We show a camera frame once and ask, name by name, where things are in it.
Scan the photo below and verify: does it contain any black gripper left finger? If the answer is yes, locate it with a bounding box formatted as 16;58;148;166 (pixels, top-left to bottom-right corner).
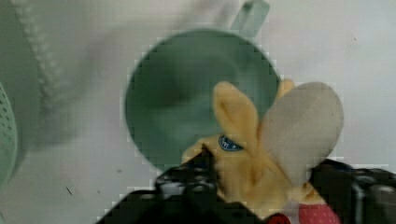
155;145;218;199

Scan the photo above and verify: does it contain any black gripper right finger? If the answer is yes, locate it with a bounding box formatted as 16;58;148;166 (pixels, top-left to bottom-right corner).
309;159;353;224

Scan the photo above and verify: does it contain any plush peeled banana toy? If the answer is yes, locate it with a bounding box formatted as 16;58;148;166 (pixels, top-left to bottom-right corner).
182;79;344;218

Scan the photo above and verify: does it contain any green mug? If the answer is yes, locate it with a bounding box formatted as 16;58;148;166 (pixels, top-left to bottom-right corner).
124;0;280;171

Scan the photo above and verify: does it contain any pink plush strawberry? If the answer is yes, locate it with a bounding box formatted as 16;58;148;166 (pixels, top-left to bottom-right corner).
299;204;341;224

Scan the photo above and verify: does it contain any green perforated colander basket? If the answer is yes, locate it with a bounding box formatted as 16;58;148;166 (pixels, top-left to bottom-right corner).
0;0;64;188

